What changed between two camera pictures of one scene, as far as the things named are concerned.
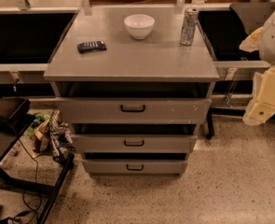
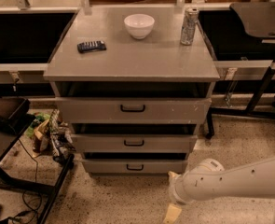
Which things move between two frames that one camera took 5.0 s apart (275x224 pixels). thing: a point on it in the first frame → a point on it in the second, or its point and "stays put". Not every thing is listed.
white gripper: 274,43 → 174,189
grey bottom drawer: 135,166 stays put
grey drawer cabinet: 132,90 stays put
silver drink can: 189,26 stays put
